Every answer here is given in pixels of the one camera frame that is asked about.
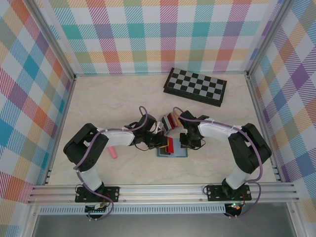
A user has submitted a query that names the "folded black grey chessboard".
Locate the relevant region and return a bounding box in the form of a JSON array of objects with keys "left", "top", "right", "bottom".
[{"left": 162, "top": 68, "right": 228, "bottom": 108}]

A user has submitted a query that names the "aluminium frame post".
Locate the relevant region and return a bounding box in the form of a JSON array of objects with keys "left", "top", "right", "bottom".
[
  {"left": 28, "top": 0, "right": 76, "bottom": 82},
  {"left": 245, "top": 0, "right": 294, "bottom": 79}
]

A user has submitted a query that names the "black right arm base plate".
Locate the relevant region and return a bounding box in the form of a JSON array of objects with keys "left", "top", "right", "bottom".
[{"left": 206, "top": 184, "right": 252, "bottom": 202}]

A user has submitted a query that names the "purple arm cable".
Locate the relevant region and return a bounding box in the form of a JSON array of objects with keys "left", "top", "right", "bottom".
[
  {"left": 74, "top": 106, "right": 151, "bottom": 221},
  {"left": 172, "top": 107, "right": 263, "bottom": 219}
]

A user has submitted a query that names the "small right circuit board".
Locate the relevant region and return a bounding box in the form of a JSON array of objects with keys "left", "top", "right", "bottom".
[{"left": 226, "top": 201, "right": 243, "bottom": 211}]

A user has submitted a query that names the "wide aluminium frame rail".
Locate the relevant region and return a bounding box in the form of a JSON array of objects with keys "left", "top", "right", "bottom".
[{"left": 27, "top": 184, "right": 300, "bottom": 204}]

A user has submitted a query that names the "small circuit board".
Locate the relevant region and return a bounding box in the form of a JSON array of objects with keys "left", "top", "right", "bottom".
[
  {"left": 85, "top": 203, "right": 109, "bottom": 213},
  {"left": 226, "top": 201, "right": 243, "bottom": 211}
]

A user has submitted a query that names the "teal card holder booklet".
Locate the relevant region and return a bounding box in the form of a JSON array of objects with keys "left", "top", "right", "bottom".
[{"left": 156, "top": 137, "right": 189, "bottom": 158}]

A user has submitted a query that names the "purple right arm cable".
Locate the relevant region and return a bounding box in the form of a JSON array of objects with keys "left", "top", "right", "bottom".
[{"left": 172, "top": 107, "right": 263, "bottom": 219}]

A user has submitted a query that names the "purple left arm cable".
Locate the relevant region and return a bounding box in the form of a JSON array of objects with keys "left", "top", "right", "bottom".
[{"left": 74, "top": 106, "right": 151, "bottom": 221}]

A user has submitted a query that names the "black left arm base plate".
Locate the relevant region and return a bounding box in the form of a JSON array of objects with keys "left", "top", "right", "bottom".
[{"left": 75, "top": 186, "right": 121, "bottom": 203}]

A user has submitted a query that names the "small left circuit board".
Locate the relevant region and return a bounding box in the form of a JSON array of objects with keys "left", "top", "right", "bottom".
[{"left": 85, "top": 203, "right": 109, "bottom": 213}]

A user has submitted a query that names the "grey credit card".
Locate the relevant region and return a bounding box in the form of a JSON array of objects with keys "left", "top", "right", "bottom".
[{"left": 161, "top": 117, "right": 173, "bottom": 135}]

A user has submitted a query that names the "white slotted cable duct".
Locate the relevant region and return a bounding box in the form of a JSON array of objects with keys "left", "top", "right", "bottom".
[{"left": 38, "top": 206, "right": 227, "bottom": 215}]

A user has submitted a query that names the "tan credit card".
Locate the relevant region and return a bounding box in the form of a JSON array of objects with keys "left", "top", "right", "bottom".
[{"left": 171, "top": 113, "right": 183, "bottom": 128}]

